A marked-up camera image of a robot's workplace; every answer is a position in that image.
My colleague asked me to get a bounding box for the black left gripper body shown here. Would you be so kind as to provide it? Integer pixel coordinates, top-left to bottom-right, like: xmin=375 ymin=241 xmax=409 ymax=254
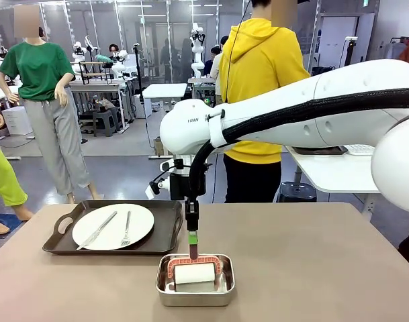
xmin=169 ymin=172 xmax=192 ymax=201

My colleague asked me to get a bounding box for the blue floor mat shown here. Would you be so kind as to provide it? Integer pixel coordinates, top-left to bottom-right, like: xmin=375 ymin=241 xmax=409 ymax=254
xmin=0 ymin=212 xmax=34 ymax=239

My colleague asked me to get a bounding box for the dark brown serving tray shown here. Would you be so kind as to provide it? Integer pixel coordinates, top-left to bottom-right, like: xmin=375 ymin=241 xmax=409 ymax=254
xmin=42 ymin=199 xmax=185 ymax=256

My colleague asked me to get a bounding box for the white round plate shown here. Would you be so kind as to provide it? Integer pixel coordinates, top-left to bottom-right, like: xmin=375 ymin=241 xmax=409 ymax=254
xmin=71 ymin=202 xmax=156 ymax=252

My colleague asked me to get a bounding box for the silver fork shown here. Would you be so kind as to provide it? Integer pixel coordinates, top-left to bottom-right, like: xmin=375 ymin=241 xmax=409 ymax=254
xmin=120 ymin=210 xmax=132 ymax=250

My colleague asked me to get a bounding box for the rectangular metal tin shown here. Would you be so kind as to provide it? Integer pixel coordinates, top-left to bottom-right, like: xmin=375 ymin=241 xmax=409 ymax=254
xmin=155 ymin=253 xmax=236 ymax=308

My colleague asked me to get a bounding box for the silver table knife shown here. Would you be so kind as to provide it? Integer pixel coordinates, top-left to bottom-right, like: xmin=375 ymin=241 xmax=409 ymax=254
xmin=76 ymin=211 xmax=118 ymax=251

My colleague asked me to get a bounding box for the small white table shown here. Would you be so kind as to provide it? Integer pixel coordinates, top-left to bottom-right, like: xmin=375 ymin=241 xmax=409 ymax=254
xmin=142 ymin=83 xmax=189 ymax=159

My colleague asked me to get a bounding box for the grey plastic stool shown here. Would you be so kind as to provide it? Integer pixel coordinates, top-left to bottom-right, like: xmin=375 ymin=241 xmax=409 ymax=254
xmin=92 ymin=108 xmax=123 ymax=138

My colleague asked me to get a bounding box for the black round stool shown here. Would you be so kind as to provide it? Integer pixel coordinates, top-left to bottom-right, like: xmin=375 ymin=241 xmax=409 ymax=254
xmin=277 ymin=181 xmax=318 ymax=203

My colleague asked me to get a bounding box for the black tripod stand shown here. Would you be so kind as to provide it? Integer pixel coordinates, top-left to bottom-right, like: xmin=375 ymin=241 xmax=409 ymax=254
xmin=132 ymin=43 xmax=155 ymax=149

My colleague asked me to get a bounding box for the person in white top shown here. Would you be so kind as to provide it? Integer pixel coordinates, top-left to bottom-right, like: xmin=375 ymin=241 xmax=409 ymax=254
xmin=209 ymin=46 xmax=224 ymax=103

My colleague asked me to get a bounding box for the white workbench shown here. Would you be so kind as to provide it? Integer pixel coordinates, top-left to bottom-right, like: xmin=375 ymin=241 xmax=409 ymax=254
xmin=66 ymin=78 xmax=131 ymax=132

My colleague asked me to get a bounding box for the dark flat tray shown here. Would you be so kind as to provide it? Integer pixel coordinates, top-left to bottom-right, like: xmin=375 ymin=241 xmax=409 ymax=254
xmin=292 ymin=145 xmax=349 ymax=156

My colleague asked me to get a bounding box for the person in yellow hoodie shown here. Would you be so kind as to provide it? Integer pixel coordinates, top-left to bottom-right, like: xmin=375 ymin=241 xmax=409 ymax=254
xmin=216 ymin=0 xmax=312 ymax=205

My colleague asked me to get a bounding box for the white desk with keyboard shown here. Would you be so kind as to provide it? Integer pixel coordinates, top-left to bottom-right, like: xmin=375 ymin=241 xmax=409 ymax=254
xmin=284 ymin=144 xmax=383 ymax=217

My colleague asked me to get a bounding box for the seated person with dark hair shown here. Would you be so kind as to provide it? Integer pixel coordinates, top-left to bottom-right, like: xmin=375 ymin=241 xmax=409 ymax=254
xmin=107 ymin=43 xmax=122 ymax=62

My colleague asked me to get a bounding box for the white storage box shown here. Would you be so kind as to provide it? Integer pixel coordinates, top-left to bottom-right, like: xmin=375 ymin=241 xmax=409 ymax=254
xmin=2 ymin=106 xmax=34 ymax=137

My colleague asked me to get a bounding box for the mannequin in lime trousers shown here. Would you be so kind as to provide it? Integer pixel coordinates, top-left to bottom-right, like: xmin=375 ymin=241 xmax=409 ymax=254
xmin=0 ymin=100 xmax=34 ymax=235

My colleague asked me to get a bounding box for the white keyboard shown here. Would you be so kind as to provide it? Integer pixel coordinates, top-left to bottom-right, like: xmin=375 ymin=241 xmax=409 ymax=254
xmin=345 ymin=144 xmax=377 ymax=156

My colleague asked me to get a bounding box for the mannequin in green shirt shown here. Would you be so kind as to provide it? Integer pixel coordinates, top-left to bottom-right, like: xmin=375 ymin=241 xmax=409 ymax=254
xmin=0 ymin=5 xmax=101 ymax=205

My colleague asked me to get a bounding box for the black stand with white top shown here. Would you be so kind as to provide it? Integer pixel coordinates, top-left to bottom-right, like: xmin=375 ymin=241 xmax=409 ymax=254
xmin=344 ymin=36 xmax=359 ymax=67

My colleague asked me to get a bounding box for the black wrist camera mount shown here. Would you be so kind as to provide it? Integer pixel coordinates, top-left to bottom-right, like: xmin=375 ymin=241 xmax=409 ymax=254
xmin=144 ymin=159 xmax=178 ymax=199

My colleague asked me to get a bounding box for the black wire rack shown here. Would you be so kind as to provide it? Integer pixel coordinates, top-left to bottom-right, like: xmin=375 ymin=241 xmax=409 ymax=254
xmin=79 ymin=60 xmax=117 ymax=85

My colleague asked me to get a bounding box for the thin black hanging cable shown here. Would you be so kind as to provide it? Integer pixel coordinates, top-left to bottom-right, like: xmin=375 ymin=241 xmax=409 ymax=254
xmin=224 ymin=0 xmax=253 ymax=103

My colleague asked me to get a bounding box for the black braided cable sheath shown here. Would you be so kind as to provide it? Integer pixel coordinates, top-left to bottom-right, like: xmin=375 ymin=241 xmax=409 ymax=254
xmin=189 ymin=87 xmax=409 ymax=199

